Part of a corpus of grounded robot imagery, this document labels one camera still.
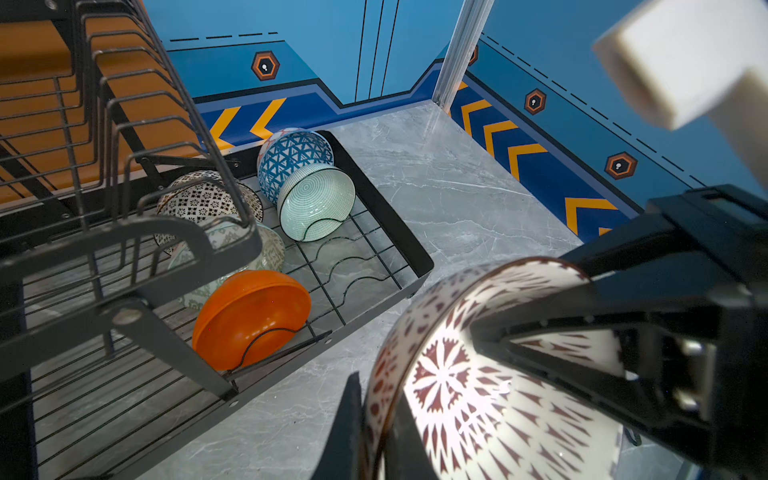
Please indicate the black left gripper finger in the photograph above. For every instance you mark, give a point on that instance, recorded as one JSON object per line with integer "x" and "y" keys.
{"x": 340, "y": 459}

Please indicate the brown patterned bowl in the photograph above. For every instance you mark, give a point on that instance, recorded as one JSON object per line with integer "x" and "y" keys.
{"x": 198, "y": 198}

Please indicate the blue triangle patterned bowl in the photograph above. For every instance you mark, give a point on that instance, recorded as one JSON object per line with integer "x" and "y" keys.
{"x": 285, "y": 152}

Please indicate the aluminium corner post right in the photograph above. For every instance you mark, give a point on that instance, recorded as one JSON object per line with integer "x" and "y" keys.
{"x": 466, "y": 34}

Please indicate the green geometric patterned bowl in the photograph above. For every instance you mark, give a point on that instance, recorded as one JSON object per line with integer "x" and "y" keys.
{"x": 271, "y": 257}

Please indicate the black wire dish rack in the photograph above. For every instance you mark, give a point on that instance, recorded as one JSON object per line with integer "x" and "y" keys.
{"x": 104, "y": 104}

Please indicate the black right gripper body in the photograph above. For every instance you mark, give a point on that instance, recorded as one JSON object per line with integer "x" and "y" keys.
{"x": 729, "y": 392}

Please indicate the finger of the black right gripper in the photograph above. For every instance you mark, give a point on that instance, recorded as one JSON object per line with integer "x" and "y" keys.
{"x": 570, "y": 372}
{"x": 656, "y": 283}

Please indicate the orange bowl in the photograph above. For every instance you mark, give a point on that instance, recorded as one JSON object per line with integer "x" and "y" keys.
{"x": 251, "y": 316}

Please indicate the red starburst patterned bowl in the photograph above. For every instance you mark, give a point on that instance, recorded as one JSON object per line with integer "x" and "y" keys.
{"x": 476, "y": 418}

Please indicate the green spiral bowl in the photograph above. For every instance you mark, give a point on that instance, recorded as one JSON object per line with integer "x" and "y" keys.
{"x": 314, "y": 201}

